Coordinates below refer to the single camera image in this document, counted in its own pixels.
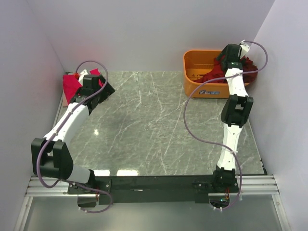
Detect red t shirt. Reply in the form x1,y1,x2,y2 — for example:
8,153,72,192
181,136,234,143
194,58,227,84

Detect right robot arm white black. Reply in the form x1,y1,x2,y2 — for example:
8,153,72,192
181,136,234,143
211,41,253,193

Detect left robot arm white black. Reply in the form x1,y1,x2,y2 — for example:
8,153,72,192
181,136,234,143
31,75,115,193

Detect dark maroon t shirt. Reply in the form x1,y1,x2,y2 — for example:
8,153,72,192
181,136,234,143
241,56,258,83

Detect folded pink t shirt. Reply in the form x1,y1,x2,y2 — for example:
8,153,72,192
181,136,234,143
62,69,103,108

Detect orange plastic basket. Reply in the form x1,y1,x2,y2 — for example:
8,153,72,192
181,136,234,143
182,50,251,99

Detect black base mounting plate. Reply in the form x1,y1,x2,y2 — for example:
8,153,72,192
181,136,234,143
67,175,239,207

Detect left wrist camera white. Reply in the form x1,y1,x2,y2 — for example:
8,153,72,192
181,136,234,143
78,69,88,81

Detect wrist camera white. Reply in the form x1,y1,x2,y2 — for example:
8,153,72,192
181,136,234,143
78,69,88,81
239,40,250,59

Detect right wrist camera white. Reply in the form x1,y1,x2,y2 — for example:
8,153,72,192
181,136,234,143
239,40,250,59

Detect aluminium rail frame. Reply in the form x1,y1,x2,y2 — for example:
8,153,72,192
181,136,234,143
25,175,281,196

